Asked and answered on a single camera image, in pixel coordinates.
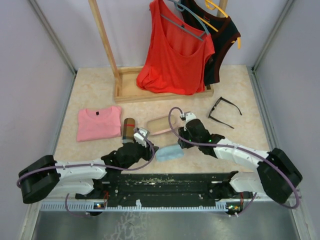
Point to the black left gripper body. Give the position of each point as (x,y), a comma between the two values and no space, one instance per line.
(143,152)

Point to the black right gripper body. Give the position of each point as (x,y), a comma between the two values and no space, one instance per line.
(186,134)

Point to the plaid brown glasses case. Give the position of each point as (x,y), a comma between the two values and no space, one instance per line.
(129,125)

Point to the light blue cloth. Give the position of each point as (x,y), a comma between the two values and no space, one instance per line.
(169,152)

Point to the pink glasses case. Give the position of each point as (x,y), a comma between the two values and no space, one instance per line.
(158,126)

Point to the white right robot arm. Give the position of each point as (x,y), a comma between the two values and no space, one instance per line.
(271,172)

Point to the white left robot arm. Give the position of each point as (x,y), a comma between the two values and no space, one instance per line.
(40,178)

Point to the folded pink t-shirt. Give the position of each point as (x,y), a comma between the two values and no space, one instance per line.
(99,124)

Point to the wooden clothes rack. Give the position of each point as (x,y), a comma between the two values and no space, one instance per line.
(125,87)

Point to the red tank top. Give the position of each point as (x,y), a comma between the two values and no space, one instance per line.
(177,54)

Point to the black maroon-trimmed tank top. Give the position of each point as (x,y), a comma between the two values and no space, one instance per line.
(223,34)

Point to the grey-blue plastic hanger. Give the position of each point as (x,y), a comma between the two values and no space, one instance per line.
(187,22)

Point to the yellow plastic hanger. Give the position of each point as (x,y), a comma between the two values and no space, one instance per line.
(221,7)

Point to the black frame sunglasses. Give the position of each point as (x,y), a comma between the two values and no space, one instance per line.
(221,110)

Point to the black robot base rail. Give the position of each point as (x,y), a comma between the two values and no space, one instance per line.
(171,191)

